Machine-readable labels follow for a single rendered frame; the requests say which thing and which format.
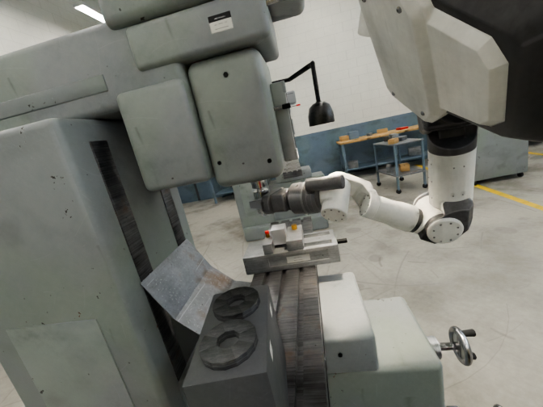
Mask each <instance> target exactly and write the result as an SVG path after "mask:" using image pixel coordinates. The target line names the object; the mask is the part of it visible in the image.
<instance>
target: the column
mask: <svg viewBox="0 0 543 407"><path fill-rule="evenodd" d="M186 239H188V240H189V241H190V242H191V243H192V245H193V246H194V247H195V244H194V241H193V238H192V233H191V230H190V228H189V225H188V222H187V217H186V215H185V211H184V209H183V204H182V201H181V199H180V196H179V191H178V188H177V187H173V188H169V189H165V190H160V191H149V190H148V189H147V188H146V187H145V184H144V181H143V178H142V176H141V172H140V169H139V166H138V164H137V159H136V157H135V154H134V152H133V147H132V145H131V142H130V140H129V137H128V133H127V130H126V127H125V125H124V121H123V120H86V119H60V118H51V119H46V120H41V121H38V122H35V123H31V124H25V125H23V126H19V127H16V128H11V129H7V130H4V131H1V132H0V364H1V365H2V367H3V369H4V370H5V372H6V374H7V375H8V377H9V379H10V381H11V383H12V384H13V386H14V388H15V390H16V392H17V393H18V394H19V397H20V399H21V400H22V402H23V404H24V405H25V407H186V405H185V403H184V401H183V397H182V395H181V392H180V390H179V386H178V382H179V379H180V377H181V375H182V374H183V371H184V368H185V367H186V365H187V361H188V360H189V358H190V356H191V354H192V351H193V349H194V347H195V345H196V343H197V341H198V339H199V336H200V335H199V334H197V333H195V332H193V331H192V330H190V329H189V328H187V327H186V326H184V325H182V324H180V323H178V322H177V321H175V320H174V319H173V318H172V316H171V315H170V314H169V313H168V312H167V311H166V310H165V309H164V308H163V307H162V306H161V305H160V304H159V303H158V302H157V301H156V300H155V299H154V298H153V297H152V296H151V295H150V294H149V293H148V292H147V291H146V290H145V289H144V288H143V287H142V286H141V285H140V283H141V282H142V281H143V280H144V279H145V278H146V277H147V276H148V275H149V273H151V272H152V271H154V269H156V268H157V267H158V266H159V264H161V263H162V262H163V261H164V260H165V259H166V258H167V257H168V256H169V255H170V254H171V253H172V252H173V251H174V250H175V249H176V248H177V247H178V246H180V245H181V244H182V243H183V242H184V241H185V240H186Z"/></svg>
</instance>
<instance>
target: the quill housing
mask: <svg viewBox="0 0 543 407"><path fill-rule="evenodd" d="M188 77H189V81H190V83H191V87H192V93H193V95H194V99H195V102H196V107H197V111H198V114H199V117H200V122H201V126H202V129H203V132H204V138H205V141H206V144H207V147H208V153H209V156H210V159H211V163H212V166H213V171H214V174H215V178H216V180H217V183H218V184H219V185H221V186H223V187H231V186H235V185H239V184H243V183H252V182H256V181H260V180H265V179H270V178H276V177H279V176H280V175H281V174H282V173H283V171H284V168H285V166H286V163H287V162H286V161H285V160H284V154H283V150H282V145H281V141H280V134H279V129H278V125H277V121H276V113H275V111H274V105H273V101H272V93H271V89H270V84H271V83H272V80H271V75H270V70H269V68H268V66H267V63H266V62H265V60H264V59H263V57H262V55H261V54H260V52H259V51H258V50H256V49H255V48H244V49H242V50H238V51H235V52H230V53H226V54H224V55H220V56H218V57H212V58H209V59H206V60H202V61H197V62H195V63H193V64H192V65H191V66H190V67H189V69H188Z"/></svg>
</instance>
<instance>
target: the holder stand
mask: <svg viewBox="0 0 543 407"><path fill-rule="evenodd" d="M183 392H184V395H185V397H186V399H187V403H188V405H189V407H289V406H288V384H287V372H286V361H285V353H284V347H283V343H282V340H281V336H280V330H279V326H278V323H277V320H276V313H275V309H274V306H273V303H272V297H271V293H270V289H269V286H268V285H267V284H265V285H261V286H257V287H236V288H234V289H230V290H228V291H227V292H223V293H219V294H215V295H214V296H213V299H212V302H211V304H210V307H209V310H208V313H207V316H206V318H205V321H204V325H203V328H202V330H201V333H200V336H199V339H198V342H197V344H196V348H195V351H194V354H193V356H192V360H191V362H190V365H189V368H188V370H187V374H186V377H185V380H184V382H183Z"/></svg>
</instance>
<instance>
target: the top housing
mask: <svg viewBox="0 0 543 407"><path fill-rule="evenodd" d="M211 1H214V0H98V3H99V7H100V10H101V12H102V15H103V19H104V22H105V23H106V25H107V26H108V27H109V28H111V29H112V30H119V29H121V28H124V27H128V26H132V25H134V24H137V23H141V22H145V21H147V20H150V19H154V18H157V17H161V16H165V15H170V14H173V13H175V12H178V11H181V10H186V9H188V8H191V7H194V6H199V5H201V4H204V3H207V2H211ZM304 7H305V0H285V1H282V2H278V3H274V4H271V5H269V6H268V9H269V11H270V15H271V19H272V22H273V23H274V22H277V21H281V20H283V19H288V18H292V17H294V16H298V15H300V14H301V13H302V12H303V10H304Z"/></svg>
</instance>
